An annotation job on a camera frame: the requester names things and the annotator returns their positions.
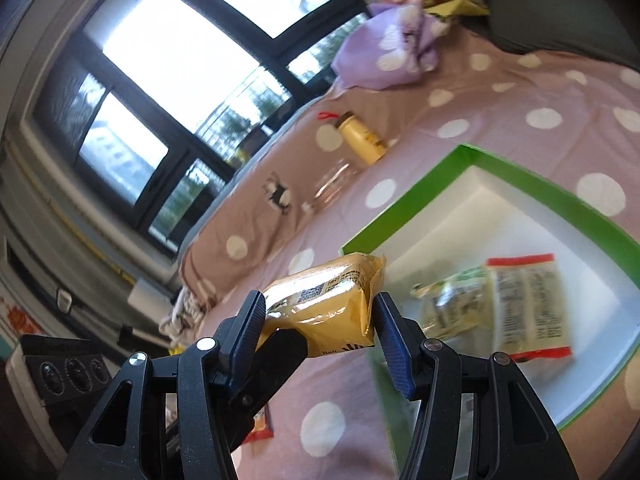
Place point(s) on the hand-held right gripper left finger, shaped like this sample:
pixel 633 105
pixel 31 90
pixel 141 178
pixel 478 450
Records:
pixel 245 332

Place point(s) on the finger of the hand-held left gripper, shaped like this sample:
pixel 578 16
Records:
pixel 280 360

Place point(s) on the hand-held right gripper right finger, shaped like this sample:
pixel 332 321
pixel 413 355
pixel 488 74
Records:
pixel 395 355

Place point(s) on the yellow snack packet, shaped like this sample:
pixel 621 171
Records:
pixel 330 310

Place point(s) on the green-edged white box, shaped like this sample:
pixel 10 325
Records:
pixel 500 240

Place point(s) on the dark red snack packet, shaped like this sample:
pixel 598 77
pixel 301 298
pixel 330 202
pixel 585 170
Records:
pixel 262 422

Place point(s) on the green and white snack packet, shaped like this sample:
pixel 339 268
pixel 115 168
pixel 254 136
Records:
pixel 450 305

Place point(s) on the brown dotted pillow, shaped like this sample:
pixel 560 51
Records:
pixel 250 220

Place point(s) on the cream red-edged snack packet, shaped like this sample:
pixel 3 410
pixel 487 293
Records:
pixel 530 305

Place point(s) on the clear plastic bottle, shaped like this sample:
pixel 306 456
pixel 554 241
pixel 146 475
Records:
pixel 332 185

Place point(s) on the yellow bottle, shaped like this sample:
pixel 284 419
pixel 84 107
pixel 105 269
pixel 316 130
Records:
pixel 362 140

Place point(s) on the pink dotted blanket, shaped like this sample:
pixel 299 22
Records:
pixel 450 110

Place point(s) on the black framed window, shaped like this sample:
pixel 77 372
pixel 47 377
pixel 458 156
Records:
pixel 175 85

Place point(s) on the purple dotted cloth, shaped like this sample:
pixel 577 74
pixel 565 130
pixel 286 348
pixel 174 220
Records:
pixel 390 45

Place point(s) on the yellow green packets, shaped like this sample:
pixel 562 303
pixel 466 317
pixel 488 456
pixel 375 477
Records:
pixel 455 5

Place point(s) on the dark green pillow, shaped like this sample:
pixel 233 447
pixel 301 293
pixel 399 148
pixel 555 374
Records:
pixel 560 10

